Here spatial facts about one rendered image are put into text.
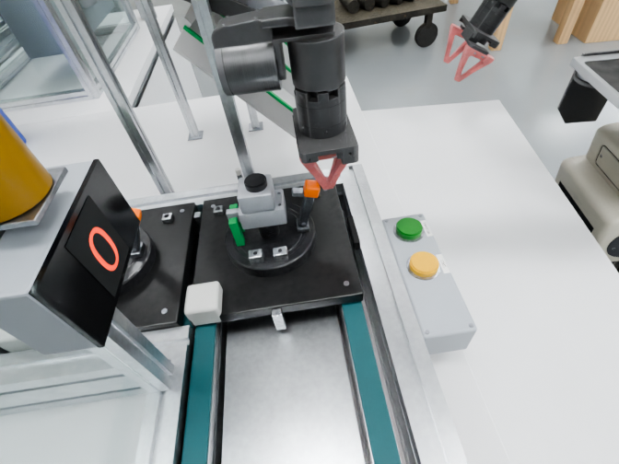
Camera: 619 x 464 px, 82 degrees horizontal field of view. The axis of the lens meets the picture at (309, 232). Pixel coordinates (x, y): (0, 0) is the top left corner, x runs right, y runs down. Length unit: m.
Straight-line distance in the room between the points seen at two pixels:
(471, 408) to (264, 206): 0.39
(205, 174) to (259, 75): 0.56
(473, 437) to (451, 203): 0.43
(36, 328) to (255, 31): 0.29
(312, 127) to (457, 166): 0.53
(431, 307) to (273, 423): 0.25
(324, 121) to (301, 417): 0.35
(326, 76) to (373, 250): 0.27
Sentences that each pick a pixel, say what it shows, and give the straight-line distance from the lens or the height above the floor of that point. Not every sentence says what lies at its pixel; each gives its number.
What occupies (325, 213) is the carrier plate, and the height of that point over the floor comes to 0.97.
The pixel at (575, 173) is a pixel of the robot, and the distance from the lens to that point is 1.06.
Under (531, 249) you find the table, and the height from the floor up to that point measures 0.86.
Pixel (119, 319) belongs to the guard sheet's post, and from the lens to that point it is 0.40.
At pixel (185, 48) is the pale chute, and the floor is 1.19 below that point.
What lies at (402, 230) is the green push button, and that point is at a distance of 0.56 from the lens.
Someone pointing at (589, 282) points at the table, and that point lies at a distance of 0.74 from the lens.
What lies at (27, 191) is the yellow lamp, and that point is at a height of 1.27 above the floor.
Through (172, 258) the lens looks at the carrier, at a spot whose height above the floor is 0.97.
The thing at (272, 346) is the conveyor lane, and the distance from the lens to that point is 0.53.
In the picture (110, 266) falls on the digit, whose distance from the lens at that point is 0.30.
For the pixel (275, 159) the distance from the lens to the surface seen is 0.90.
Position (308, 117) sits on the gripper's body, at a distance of 0.41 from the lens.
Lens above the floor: 1.39
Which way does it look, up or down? 48 degrees down
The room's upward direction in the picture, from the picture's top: 8 degrees counter-clockwise
